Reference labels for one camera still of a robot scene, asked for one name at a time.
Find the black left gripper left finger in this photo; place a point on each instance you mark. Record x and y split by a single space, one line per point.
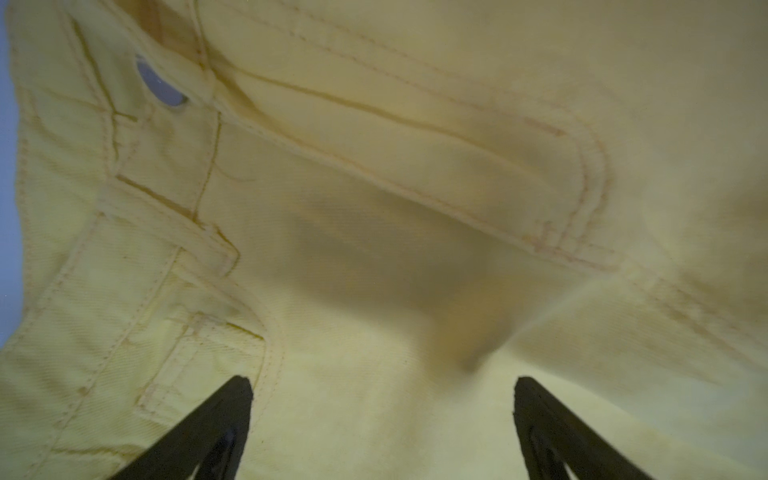
207 444

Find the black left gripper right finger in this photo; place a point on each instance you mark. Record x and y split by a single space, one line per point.
557 444

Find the yellow trousers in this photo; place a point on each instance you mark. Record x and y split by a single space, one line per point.
382 214

